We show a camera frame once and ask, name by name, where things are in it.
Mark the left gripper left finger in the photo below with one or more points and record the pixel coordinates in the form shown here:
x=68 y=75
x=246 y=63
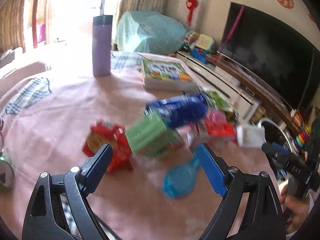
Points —
x=94 y=168

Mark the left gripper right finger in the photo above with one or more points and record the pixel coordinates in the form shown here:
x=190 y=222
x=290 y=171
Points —
x=211 y=169

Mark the red snack bag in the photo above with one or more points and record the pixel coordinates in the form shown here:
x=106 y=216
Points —
x=110 y=144

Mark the red milk carton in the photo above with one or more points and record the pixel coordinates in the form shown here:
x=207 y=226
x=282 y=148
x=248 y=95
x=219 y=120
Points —
x=213 y=129

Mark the green carton box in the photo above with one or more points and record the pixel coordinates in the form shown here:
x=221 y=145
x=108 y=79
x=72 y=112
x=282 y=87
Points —
x=151 y=137

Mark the black trash bin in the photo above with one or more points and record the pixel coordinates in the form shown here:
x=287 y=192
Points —
x=274 y=135

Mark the right hand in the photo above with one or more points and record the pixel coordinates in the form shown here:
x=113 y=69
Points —
x=299 y=207

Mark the blue plastic toy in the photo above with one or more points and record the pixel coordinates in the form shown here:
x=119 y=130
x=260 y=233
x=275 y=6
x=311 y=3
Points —
x=180 y=180

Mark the green snack wrappers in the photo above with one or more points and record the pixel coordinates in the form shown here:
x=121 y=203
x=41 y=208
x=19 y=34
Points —
x=216 y=101

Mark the pink tablecloth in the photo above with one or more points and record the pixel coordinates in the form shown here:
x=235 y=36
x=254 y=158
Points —
x=79 y=113

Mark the blue cookie package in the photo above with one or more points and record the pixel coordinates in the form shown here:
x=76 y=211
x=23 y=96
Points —
x=180 y=110

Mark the white tv cabinet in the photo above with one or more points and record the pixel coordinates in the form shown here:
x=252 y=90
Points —
x=240 y=97

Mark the plaid cloth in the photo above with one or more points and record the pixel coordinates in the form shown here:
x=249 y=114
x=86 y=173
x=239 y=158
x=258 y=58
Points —
x=35 y=90

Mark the colourful children's book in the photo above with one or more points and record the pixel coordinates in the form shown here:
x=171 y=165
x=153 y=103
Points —
x=166 y=75

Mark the black television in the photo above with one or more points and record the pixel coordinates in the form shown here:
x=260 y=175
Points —
x=278 y=54

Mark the toy cash register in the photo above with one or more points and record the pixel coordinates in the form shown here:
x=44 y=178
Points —
x=204 y=45

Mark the purple thermos bottle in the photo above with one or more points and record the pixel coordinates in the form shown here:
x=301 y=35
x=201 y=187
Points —
x=101 y=45

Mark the teal covered furniture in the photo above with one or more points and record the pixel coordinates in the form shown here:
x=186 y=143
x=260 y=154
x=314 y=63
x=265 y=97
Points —
x=149 y=32

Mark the pink stick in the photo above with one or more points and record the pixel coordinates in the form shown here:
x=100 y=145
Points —
x=234 y=15

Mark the red hanging lantern decoration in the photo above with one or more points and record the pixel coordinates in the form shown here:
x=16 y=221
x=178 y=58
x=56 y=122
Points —
x=191 y=6

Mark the rainbow stacking ring toy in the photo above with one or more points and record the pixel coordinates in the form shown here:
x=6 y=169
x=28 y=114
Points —
x=301 y=139

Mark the red round wall decal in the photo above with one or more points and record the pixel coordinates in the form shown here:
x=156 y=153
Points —
x=288 y=4

